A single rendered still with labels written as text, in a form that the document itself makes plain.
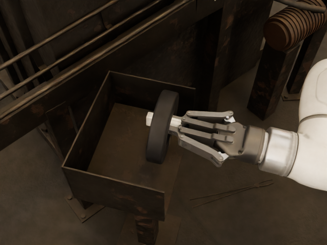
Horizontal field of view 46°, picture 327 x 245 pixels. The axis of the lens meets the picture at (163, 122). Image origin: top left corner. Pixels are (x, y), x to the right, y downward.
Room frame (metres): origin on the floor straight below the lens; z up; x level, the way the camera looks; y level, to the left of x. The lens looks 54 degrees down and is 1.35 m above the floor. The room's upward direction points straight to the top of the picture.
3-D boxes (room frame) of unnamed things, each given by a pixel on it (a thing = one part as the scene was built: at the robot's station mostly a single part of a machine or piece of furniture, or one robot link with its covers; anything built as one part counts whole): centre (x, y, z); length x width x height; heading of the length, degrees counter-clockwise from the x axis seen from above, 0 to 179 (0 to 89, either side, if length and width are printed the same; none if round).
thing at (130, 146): (0.46, 0.06, 0.36); 0.26 x 0.20 x 0.72; 165
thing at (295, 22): (1.09, -0.47, 0.27); 0.22 x 0.13 x 0.53; 130
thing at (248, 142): (0.42, -0.15, 0.71); 0.09 x 0.08 x 0.07; 75
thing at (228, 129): (0.45, -0.09, 0.72); 0.11 x 0.01 x 0.04; 73
